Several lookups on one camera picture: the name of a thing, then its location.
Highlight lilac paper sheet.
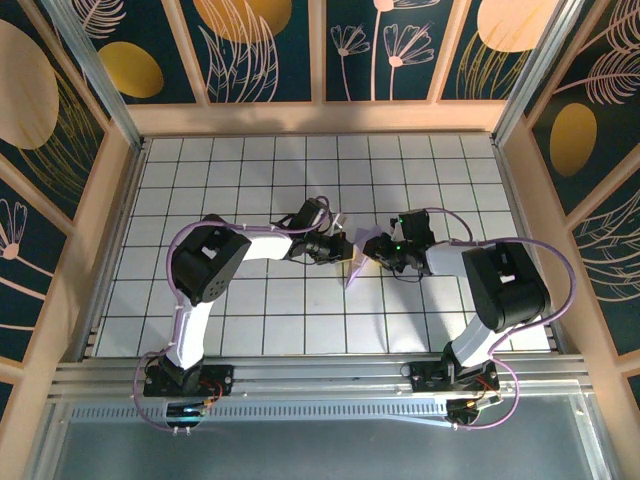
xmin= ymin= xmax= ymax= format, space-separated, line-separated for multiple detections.
xmin=342 ymin=225 xmax=385 ymax=291

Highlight grey metal sheet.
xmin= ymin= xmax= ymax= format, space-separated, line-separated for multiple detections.
xmin=29 ymin=394 xmax=619 ymax=480

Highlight dark panel with pink flowers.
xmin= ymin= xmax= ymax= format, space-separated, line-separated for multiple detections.
xmin=324 ymin=0 xmax=464 ymax=102

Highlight dark panel, tall yellow oval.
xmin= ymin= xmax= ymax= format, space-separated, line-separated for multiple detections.
xmin=529 ymin=74 xmax=640 ymax=217

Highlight dark panel, pink leaf outlines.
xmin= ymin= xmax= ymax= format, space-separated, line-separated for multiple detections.
xmin=569 ymin=187 xmax=640 ymax=357

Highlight dark panel, orange circle, leaves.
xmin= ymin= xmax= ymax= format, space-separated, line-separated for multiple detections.
xmin=178 ymin=0 xmax=314 ymax=105

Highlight panel, peach circle, gold lines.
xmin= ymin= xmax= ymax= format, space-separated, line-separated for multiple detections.
xmin=439 ymin=0 xmax=564 ymax=101

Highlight dark panel, small yellow oval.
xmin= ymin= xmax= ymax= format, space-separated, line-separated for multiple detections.
xmin=64 ymin=0 xmax=202 ymax=106

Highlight dark panel with pink feather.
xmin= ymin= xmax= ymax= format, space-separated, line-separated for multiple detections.
xmin=523 ymin=0 xmax=640 ymax=115

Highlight dark panel, single pink flower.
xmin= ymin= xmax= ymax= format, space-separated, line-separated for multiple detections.
xmin=0 ymin=174 xmax=70 ymax=362

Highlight dark panel, large peach circle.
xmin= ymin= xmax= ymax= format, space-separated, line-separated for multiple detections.
xmin=0 ymin=0 xmax=110 ymax=221

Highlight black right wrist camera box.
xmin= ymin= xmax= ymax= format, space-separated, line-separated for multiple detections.
xmin=392 ymin=209 xmax=437 ymax=247

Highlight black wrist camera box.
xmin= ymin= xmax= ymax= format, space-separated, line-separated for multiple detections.
xmin=293 ymin=197 xmax=332 ymax=235
xmin=392 ymin=209 xmax=437 ymax=247

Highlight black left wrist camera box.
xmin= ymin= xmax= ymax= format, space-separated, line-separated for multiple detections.
xmin=293 ymin=197 xmax=332 ymax=235

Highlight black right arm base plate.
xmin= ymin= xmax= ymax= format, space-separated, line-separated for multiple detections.
xmin=408 ymin=360 xmax=501 ymax=396

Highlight long aluminium base rail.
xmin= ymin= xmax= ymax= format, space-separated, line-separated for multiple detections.
xmin=49 ymin=354 xmax=591 ymax=401

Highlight aluminium table side rail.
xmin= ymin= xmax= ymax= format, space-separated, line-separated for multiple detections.
xmin=492 ymin=139 xmax=571 ymax=354
xmin=79 ymin=139 xmax=149 ymax=361

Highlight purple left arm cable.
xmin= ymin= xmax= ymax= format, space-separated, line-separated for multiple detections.
xmin=132 ymin=194 xmax=332 ymax=435

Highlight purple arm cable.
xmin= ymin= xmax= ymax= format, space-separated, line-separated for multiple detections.
xmin=419 ymin=207 xmax=577 ymax=431
xmin=132 ymin=194 xmax=332 ymax=435

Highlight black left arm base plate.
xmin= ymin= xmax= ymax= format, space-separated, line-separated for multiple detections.
xmin=143 ymin=364 xmax=235 ymax=399

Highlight slotted grey cable duct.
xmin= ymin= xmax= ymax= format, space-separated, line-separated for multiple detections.
xmin=69 ymin=402 xmax=451 ymax=425

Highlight arm controller board with wires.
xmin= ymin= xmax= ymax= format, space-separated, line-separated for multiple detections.
xmin=164 ymin=397 xmax=211 ymax=426
xmin=446 ymin=394 xmax=504 ymax=429

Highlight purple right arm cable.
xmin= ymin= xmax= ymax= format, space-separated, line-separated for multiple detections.
xmin=419 ymin=207 xmax=577 ymax=431

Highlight aluminium corner post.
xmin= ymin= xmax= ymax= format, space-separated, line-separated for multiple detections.
xmin=491 ymin=0 xmax=587 ymax=147
xmin=42 ymin=0 xmax=147 ymax=151

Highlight plain dark wall panel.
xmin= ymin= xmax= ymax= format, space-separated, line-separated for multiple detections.
xmin=0 ymin=380 xmax=16 ymax=426
xmin=622 ymin=372 xmax=640 ymax=419

